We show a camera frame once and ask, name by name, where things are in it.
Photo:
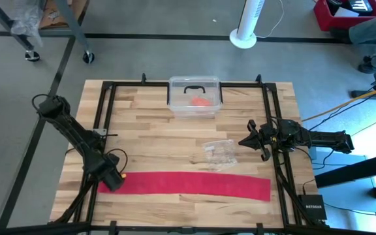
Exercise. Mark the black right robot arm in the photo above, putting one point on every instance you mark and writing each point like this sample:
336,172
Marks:
325,138

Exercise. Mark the red elastic bandage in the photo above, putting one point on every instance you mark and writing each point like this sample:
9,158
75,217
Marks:
191,184

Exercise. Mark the clear plastic storage box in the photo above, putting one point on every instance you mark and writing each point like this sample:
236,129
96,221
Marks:
178,107

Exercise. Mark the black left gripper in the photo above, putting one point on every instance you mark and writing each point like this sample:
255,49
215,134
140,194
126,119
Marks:
109,169

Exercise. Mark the black rig crossbeam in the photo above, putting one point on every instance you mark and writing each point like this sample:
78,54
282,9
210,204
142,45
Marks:
44,228

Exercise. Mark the black diagonal beam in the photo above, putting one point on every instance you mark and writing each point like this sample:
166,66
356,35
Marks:
354,171

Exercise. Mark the bagged orange bandage roll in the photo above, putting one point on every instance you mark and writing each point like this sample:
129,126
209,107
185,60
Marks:
201,101

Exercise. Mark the red plastic crate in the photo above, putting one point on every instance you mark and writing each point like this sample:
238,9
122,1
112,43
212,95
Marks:
325,19

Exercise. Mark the gray metal cart frame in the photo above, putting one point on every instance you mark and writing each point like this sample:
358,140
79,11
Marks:
72,23

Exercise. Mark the black Netgear network switch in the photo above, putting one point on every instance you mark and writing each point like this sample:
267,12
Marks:
312,207

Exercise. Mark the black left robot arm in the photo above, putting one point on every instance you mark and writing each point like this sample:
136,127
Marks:
77,134

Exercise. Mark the black cart caster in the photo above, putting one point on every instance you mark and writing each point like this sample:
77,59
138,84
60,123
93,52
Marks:
88,57
32,56

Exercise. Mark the person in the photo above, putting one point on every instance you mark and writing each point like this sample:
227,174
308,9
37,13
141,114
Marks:
370,29

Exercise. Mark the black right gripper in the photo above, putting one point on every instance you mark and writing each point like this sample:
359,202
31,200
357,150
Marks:
268,137

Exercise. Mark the clear plastic zip bag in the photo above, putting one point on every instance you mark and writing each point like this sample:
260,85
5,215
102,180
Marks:
220,155

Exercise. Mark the brown cardboard sheet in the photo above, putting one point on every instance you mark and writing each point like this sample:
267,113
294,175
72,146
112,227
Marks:
47,19

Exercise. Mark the crumpled clear plastic sheet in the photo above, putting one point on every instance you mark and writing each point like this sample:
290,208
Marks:
28,19

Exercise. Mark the black metal table frame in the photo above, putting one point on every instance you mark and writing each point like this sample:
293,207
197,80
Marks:
240,85

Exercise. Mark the white tower fan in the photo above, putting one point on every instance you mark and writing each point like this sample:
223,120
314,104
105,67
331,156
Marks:
243,39

